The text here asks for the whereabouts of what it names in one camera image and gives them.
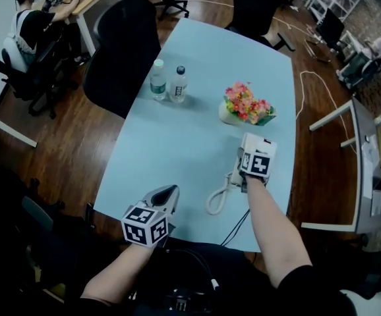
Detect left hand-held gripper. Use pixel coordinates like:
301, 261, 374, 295
121, 184, 181, 248

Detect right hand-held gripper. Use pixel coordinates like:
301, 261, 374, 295
238, 147, 274, 188

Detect person's left forearm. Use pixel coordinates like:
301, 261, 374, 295
79, 241, 165, 305

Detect person's right forearm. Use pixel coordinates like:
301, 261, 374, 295
245, 175, 314, 290

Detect colourful flowers in white pot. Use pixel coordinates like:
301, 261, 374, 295
218, 81, 278, 126

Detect grey desk with white legs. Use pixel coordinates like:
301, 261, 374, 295
300, 97, 381, 236

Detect black cap water bottle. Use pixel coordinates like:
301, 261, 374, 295
168, 65, 189, 104

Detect white papers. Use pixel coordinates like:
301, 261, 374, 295
361, 139, 381, 217

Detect person's black clothing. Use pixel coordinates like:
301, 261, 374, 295
76, 234, 358, 316

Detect black chair with grey armrest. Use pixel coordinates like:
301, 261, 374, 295
0, 165, 96, 304

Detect green cap water bottle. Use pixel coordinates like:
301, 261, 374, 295
149, 59, 168, 102

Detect grey office chair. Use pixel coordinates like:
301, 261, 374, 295
336, 50, 381, 91

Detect black monitor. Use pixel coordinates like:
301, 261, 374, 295
314, 7, 346, 51

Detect black mesh office chair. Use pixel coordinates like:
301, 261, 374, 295
82, 0, 162, 120

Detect thin black telephone cable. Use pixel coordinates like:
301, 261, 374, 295
220, 208, 251, 247

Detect black device with cable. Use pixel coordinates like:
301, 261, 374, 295
162, 248, 220, 316

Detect white cable on floor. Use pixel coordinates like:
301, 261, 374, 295
295, 70, 359, 155

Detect long white floor cable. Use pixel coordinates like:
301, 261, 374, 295
189, 0, 320, 45

